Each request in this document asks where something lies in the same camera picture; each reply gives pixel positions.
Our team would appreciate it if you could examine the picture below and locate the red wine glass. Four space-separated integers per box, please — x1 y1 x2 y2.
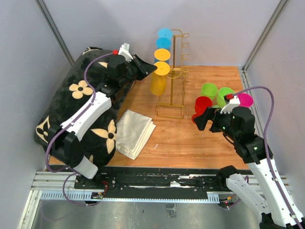
192 96 213 123

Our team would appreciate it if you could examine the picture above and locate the blue wine glass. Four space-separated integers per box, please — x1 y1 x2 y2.
156 37 172 51
158 28 173 40

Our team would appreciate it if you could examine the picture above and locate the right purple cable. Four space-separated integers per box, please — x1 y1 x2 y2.
221 85 305 229

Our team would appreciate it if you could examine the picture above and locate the gold wire glass rack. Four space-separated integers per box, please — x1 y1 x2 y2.
156 29 190 119

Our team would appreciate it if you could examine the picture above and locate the green wine glass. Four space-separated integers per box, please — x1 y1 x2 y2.
214 87 234 108
200 83 218 100

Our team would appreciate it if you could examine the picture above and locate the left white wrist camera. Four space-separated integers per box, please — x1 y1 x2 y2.
118 43 133 62

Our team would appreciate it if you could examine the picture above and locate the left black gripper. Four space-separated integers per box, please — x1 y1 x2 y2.
120 54 158 86

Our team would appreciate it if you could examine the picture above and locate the magenta wine glass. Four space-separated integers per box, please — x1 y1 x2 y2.
237 93 254 108

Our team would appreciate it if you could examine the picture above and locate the yellow wine glass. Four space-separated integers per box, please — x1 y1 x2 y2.
154 48 171 64
150 61 171 96

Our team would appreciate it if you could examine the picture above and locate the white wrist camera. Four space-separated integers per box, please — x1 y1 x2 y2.
220 94 240 114
118 43 133 62

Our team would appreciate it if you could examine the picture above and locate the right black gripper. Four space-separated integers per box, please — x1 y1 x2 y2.
193 105 239 140

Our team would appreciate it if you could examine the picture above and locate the rear blue wine glass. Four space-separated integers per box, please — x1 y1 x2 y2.
158 28 173 40

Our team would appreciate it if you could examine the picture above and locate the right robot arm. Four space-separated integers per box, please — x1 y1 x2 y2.
193 106 305 229

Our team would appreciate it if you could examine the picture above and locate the front blue wine glass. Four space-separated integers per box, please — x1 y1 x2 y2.
156 37 172 51

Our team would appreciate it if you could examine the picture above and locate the folded white cloth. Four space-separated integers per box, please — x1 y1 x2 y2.
116 110 156 160

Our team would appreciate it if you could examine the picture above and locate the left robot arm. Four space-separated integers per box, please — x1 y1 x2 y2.
40 50 157 189

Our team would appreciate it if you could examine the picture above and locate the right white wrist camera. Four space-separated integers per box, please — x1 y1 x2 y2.
220 94 240 114

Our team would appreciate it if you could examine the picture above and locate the black floral plush pillow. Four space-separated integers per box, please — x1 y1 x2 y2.
33 47 135 167

